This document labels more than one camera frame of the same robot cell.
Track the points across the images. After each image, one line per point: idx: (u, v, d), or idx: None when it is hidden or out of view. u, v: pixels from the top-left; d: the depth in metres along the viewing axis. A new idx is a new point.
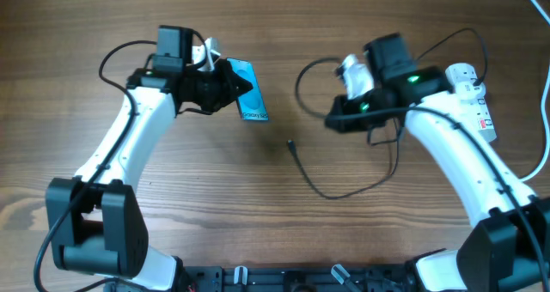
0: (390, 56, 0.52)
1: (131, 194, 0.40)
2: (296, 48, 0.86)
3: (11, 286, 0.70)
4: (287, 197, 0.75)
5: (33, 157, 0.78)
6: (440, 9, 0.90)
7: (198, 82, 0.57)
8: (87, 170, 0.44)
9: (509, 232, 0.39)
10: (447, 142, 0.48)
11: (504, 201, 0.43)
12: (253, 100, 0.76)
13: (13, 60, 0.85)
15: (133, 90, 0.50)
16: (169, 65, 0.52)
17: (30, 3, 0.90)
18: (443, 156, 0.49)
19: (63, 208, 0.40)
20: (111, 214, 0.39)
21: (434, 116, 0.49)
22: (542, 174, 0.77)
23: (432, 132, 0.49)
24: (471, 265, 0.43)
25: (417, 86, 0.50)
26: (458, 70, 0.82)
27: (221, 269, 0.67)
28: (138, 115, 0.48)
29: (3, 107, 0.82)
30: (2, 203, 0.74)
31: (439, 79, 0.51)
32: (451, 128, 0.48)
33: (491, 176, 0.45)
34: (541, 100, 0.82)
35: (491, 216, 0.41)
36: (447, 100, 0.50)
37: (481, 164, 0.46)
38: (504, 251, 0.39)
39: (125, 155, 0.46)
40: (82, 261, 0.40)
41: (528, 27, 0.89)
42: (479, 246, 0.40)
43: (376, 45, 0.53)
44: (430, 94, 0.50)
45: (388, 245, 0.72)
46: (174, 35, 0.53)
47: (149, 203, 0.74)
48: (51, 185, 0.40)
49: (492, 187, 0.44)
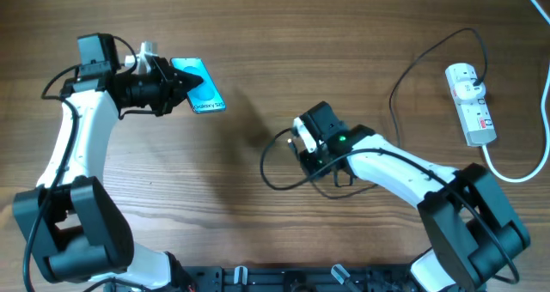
0: (323, 123, 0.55)
1: (99, 183, 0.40)
2: (296, 48, 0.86)
3: (12, 285, 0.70)
4: (286, 197, 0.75)
5: (33, 157, 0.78)
6: (439, 9, 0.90)
7: (133, 87, 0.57)
8: (47, 177, 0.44)
9: (446, 205, 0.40)
10: (379, 168, 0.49)
11: (432, 185, 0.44)
12: (204, 92, 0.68)
13: (13, 60, 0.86)
15: (69, 99, 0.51)
16: (96, 70, 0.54)
17: (31, 3, 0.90)
18: (387, 182, 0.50)
19: (33, 217, 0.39)
20: (85, 208, 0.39)
21: (363, 152, 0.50)
22: (544, 174, 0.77)
23: (368, 167, 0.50)
24: (447, 259, 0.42)
25: (347, 142, 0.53)
26: (458, 70, 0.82)
27: (221, 269, 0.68)
28: (81, 117, 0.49)
29: (3, 107, 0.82)
30: (3, 203, 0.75)
31: (363, 132, 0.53)
32: (379, 155, 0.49)
33: (417, 173, 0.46)
34: (541, 100, 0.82)
35: (427, 198, 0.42)
36: (372, 141, 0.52)
37: (407, 168, 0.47)
38: (452, 228, 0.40)
39: (80, 155, 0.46)
40: (70, 264, 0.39)
41: (528, 27, 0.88)
42: (434, 231, 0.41)
43: (308, 115, 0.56)
44: (358, 142, 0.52)
45: (388, 245, 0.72)
46: (94, 41, 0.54)
47: (149, 203, 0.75)
48: (15, 201, 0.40)
49: (422, 179, 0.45)
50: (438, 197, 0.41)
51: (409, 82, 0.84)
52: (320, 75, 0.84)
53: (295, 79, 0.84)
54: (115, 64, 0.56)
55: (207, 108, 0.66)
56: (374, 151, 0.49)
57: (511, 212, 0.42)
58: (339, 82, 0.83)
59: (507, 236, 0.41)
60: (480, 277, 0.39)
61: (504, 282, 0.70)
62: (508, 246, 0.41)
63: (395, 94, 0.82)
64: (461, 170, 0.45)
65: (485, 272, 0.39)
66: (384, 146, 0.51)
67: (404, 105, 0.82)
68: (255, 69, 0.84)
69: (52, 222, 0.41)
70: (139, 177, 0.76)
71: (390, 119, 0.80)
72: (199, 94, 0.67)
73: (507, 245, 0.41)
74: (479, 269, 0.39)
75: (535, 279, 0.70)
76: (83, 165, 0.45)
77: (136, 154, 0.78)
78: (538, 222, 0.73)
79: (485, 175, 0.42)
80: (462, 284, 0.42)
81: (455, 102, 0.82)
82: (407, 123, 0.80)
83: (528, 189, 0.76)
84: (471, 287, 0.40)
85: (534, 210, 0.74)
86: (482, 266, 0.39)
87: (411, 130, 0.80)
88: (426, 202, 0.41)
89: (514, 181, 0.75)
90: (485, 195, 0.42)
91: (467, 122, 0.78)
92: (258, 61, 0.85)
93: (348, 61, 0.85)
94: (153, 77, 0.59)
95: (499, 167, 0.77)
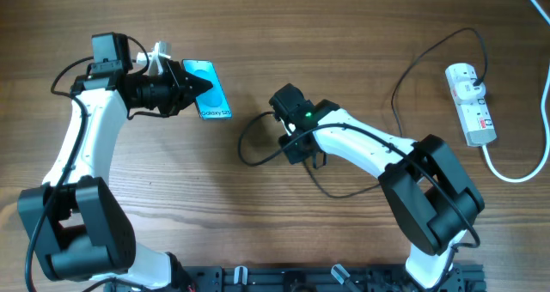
0: (290, 103, 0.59)
1: (103, 184, 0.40)
2: (296, 48, 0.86)
3: (12, 285, 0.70)
4: (286, 197, 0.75)
5: (33, 157, 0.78)
6: (440, 9, 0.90)
7: (143, 87, 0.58)
8: (53, 175, 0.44)
9: (405, 175, 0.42)
10: (344, 142, 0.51)
11: (394, 156, 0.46)
12: (214, 99, 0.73)
13: (13, 60, 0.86)
15: (78, 95, 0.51)
16: (107, 69, 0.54)
17: (31, 3, 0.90)
18: (351, 156, 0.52)
19: (37, 215, 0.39)
20: (87, 208, 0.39)
21: (327, 128, 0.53)
22: (543, 173, 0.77)
23: (333, 142, 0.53)
24: (411, 229, 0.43)
25: (314, 118, 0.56)
26: (458, 70, 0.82)
27: (221, 269, 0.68)
28: (90, 116, 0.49)
29: (3, 107, 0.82)
30: (3, 203, 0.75)
31: (327, 106, 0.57)
32: (343, 130, 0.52)
33: (378, 145, 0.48)
34: (541, 100, 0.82)
35: (389, 170, 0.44)
36: (337, 116, 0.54)
37: (369, 141, 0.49)
38: (412, 197, 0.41)
39: (88, 154, 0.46)
40: (72, 264, 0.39)
41: (527, 27, 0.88)
42: (396, 201, 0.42)
43: (277, 99, 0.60)
44: (323, 118, 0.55)
45: (388, 245, 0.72)
46: (109, 39, 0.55)
47: (150, 203, 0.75)
48: (20, 198, 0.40)
49: (381, 153, 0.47)
50: (398, 168, 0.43)
51: (409, 82, 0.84)
52: (320, 75, 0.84)
53: (295, 78, 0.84)
54: (126, 62, 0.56)
55: (214, 116, 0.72)
56: (338, 126, 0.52)
57: (467, 179, 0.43)
58: (339, 82, 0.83)
59: (464, 202, 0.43)
60: (439, 242, 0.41)
61: (504, 282, 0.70)
62: (465, 211, 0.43)
63: (396, 94, 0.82)
64: (419, 142, 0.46)
65: (445, 237, 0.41)
66: (347, 120, 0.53)
67: (404, 105, 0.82)
68: (255, 69, 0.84)
69: (56, 221, 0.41)
70: (140, 177, 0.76)
71: (391, 119, 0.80)
72: (206, 100, 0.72)
73: (464, 209, 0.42)
74: (437, 234, 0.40)
75: (535, 279, 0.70)
76: (89, 165, 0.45)
77: (137, 154, 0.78)
78: (537, 222, 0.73)
79: (442, 146, 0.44)
80: (424, 250, 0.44)
81: (455, 102, 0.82)
82: (408, 122, 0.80)
83: (528, 189, 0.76)
84: (432, 252, 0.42)
85: (534, 210, 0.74)
86: (442, 231, 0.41)
87: (412, 130, 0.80)
88: (387, 173, 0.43)
89: (514, 181, 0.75)
90: (443, 164, 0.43)
91: (467, 122, 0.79)
92: (257, 61, 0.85)
93: (348, 61, 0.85)
94: (166, 82, 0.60)
95: (499, 167, 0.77)
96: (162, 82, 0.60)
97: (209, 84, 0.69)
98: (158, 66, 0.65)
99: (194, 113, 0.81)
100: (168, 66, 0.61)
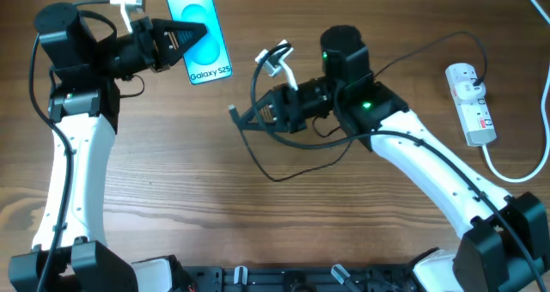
0: (355, 69, 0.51)
1: (99, 247, 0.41)
2: (296, 48, 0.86)
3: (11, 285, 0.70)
4: (285, 197, 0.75)
5: (33, 157, 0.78)
6: (440, 9, 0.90)
7: (109, 60, 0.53)
8: (45, 234, 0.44)
9: (491, 237, 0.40)
10: (413, 159, 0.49)
11: (481, 207, 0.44)
12: (208, 51, 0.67)
13: (13, 60, 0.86)
15: (59, 124, 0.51)
16: (77, 75, 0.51)
17: (31, 3, 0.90)
18: (412, 171, 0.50)
19: (32, 281, 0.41)
20: (85, 272, 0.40)
21: (396, 137, 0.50)
22: (543, 173, 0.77)
23: (398, 153, 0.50)
24: (470, 279, 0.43)
25: (371, 112, 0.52)
26: (458, 69, 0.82)
27: (221, 269, 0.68)
28: (75, 152, 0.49)
29: (3, 107, 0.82)
30: (3, 203, 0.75)
31: (391, 100, 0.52)
32: (416, 145, 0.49)
33: (463, 186, 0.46)
34: (540, 100, 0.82)
35: (475, 227, 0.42)
36: (404, 122, 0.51)
37: (451, 173, 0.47)
38: (493, 262, 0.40)
39: (77, 205, 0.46)
40: None
41: (527, 27, 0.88)
42: (471, 258, 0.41)
43: (342, 53, 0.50)
44: (384, 118, 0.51)
45: (388, 245, 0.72)
46: (64, 41, 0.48)
47: (150, 203, 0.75)
48: (11, 267, 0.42)
49: (468, 196, 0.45)
50: (486, 228, 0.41)
51: (409, 82, 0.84)
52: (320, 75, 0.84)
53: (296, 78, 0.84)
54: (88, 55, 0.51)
55: (208, 77, 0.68)
56: (411, 140, 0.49)
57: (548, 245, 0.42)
58: None
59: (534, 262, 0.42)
60: None
61: None
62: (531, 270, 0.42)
63: None
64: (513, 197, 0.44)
65: None
66: (421, 134, 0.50)
67: None
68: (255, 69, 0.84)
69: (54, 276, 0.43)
70: (140, 177, 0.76)
71: None
72: (198, 54, 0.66)
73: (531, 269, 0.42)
74: None
75: None
76: (79, 216, 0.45)
77: (137, 153, 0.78)
78: None
79: (535, 209, 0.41)
80: None
81: (455, 102, 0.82)
82: None
83: (528, 189, 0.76)
84: None
85: None
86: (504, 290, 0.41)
87: None
88: (473, 233, 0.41)
89: (513, 181, 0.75)
90: (534, 227, 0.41)
91: (467, 122, 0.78)
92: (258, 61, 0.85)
93: None
94: (133, 46, 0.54)
95: (499, 167, 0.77)
96: (132, 50, 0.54)
97: (199, 27, 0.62)
98: (127, 27, 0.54)
99: (195, 113, 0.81)
100: (145, 28, 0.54)
